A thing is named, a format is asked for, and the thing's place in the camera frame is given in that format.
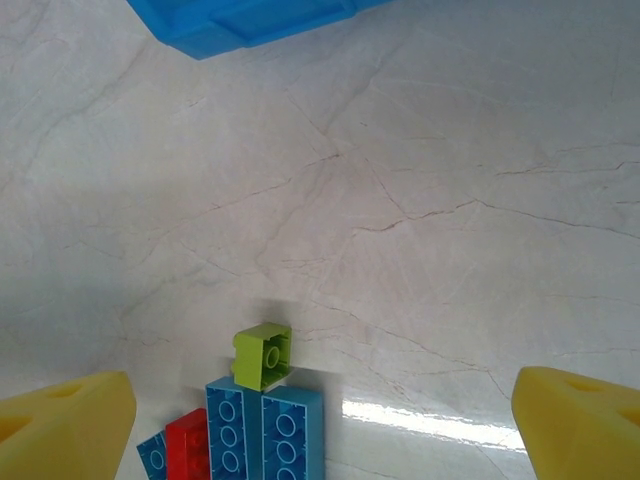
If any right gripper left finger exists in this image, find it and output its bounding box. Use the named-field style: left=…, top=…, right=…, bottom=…
left=0, top=370, right=137, bottom=480

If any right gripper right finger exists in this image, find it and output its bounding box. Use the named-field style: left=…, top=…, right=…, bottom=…
left=512, top=366, right=640, bottom=480

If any small blue lego brick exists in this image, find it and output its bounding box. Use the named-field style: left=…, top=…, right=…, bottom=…
left=135, top=432, right=171, bottom=480

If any long red lego brick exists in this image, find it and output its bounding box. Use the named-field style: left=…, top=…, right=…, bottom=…
left=164, top=407, right=211, bottom=480

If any long blue lego brick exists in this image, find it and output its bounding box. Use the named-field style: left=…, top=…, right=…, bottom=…
left=259, top=384, right=326, bottom=480
left=204, top=375, right=264, bottom=480

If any small green lego brick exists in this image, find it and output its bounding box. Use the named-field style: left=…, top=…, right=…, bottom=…
left=230, top=322, right=294, bottom=392

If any blue plastic bin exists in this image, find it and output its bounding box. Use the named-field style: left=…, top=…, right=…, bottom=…
left=124, top=0, right=399, bottom=62

